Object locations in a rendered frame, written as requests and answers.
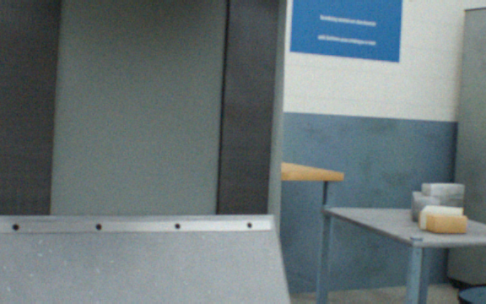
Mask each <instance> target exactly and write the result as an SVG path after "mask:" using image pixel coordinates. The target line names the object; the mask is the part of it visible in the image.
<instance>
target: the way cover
mask: <svg viewBox="0 0 486 304"><path fill-rule="evenodd" d="M29 231H30V232H29ZM245 234H249V235H245ZM202 236H203V237H204V239H202ZM256 238H257V239H256ZM245 239H248V240H245ZM254 239H256V240H255V241H254ZM158 240H162V242H159V241H158ZM212 240H213V241H212ZM40 241H41V244H40V243H39V242H40ZM214 242H216V243H214ZM268 248H269V249H271V251H268V250H267V249H268ZM49 249H50V250H52V252H50V251H48V250H49ZM38 254H42V256H38ZM268 254H272V256H270V255H268ZM59 257H61V258H59ZM283 258H284V257H282V251H281V246H280V240H279V235H278V226H277V221H276V215H200V216H161V215H89V217H88V215H83V216H27V215H0V304H290V298H289V288H288V283H287V278H286V272H285V267H284V262H283ZM112 260H113V262H112V263H110V261H112ZM64 261H66V266H65V263H64ZM3 266H5V267H6V268H4V267H3ZM270 266H271V267H272V268H271V269H270V268H269V267H270ZM181 268H182V269H181ZM97 269H98V270H99V271H100V272H98V271H97ZM139 270H140V271H139ZM138 271H139V272H138ZM30 274H33V275H32V276H31V275H30ZM139 280H141V281H142V282H139ZM183 282H185V283H186V284H187V285H185V284H184V283H183ZM156 283H157V285H156ZM155 285H156V286H155ZM7 287H8V288H9V289H10V291H8V289H7ZM228 288H230V290H228ZM209 290H210V291H211V293H209V292H208V291H209ZM90 293H92V295H91V294H90ZM97 301H98V302H99V303H96V302H97ZM241 302H244V303H241Z"/></svg>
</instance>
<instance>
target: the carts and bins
mask: <svg viewBox="0 0 486 304"><path fill-rule="evenodd" d="M463 195H464V185H461V184H455V183H423V186H422V192H412V198H411V209H357V208H332V206H330V205H322V208H321V237H320V240H319V253H318V268H317V283H316V304H325V298H326V285H327V271H328V256H329V241H330V227H331V217H333V218H335V219H338V220H342V221H344V222H347V223H349V224H351V225H356V226H358V227H360V228H362V229H366V230H368V231H372V232H374V233H376V234H379V235H381V236H384V237H387V238H390V239H392V240H395V241H397V242H401V243H403V244H406V245H409V254H408V271H407V280H406V293H405V304H426V298H427V296H428V284H429V261H430V248H431V247H470V248H474V247H486V225H484V224H480V223H478V222H474V221H470V220H467V217H464V216H462V210H463V208H462V207H463ZM457 300H458V301H459V304H486V284H476V285H469V286H466V287H462V288H461V289H460V290H458V292H457Z"/></svg>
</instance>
